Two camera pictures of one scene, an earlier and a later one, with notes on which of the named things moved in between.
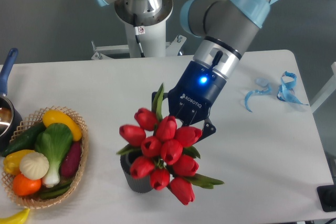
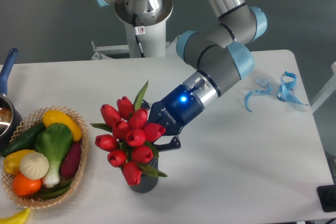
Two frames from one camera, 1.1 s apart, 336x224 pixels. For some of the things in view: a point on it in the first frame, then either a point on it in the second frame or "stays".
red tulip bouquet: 158,148 -> 130,143
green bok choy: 55,140 stays
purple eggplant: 70,159 stays
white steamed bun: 34,166 stays
